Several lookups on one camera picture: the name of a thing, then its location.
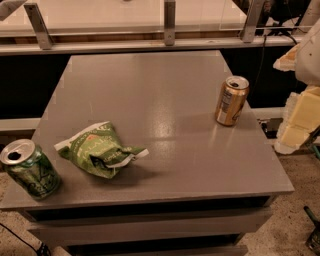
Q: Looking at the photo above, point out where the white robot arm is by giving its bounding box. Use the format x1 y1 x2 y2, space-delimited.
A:
273 19 320 86

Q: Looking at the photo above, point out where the orange soda can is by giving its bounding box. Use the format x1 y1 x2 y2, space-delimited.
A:
215 76 249 126

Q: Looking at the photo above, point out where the green soda can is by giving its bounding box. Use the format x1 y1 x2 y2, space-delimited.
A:
0 139 61 200

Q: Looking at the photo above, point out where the green chip bag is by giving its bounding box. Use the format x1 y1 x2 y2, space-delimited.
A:
54 121 149 179

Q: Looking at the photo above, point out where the yellow foam padded block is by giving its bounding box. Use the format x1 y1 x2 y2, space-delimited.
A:
274 86 320 154

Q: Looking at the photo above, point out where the glass railing panel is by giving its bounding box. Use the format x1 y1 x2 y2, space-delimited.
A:
0 0 248 37

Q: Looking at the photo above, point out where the grey drawer front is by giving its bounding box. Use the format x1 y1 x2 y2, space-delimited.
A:
28 207 272 246

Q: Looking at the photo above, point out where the dark tool on floor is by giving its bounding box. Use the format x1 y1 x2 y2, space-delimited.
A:
304 206 320 256

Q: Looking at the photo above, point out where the middle metal railing bracket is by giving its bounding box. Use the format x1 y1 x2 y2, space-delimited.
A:
164 0 176 46

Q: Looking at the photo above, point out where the metal railing bracket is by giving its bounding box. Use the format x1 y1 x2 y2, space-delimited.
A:
24 3 53 50
239 0 264 43
164 0 176 46

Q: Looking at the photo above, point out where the black hanging cable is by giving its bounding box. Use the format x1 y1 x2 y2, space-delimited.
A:
252 33 268 98

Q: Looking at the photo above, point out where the right metal railing bracket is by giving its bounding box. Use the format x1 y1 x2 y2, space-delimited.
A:
239 0 264 43

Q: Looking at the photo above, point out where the left metal railing bracket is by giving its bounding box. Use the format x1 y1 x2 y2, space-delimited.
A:
24 3 53 50

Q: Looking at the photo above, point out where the black floor cable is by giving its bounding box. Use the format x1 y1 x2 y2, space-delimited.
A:
0 222 52 256

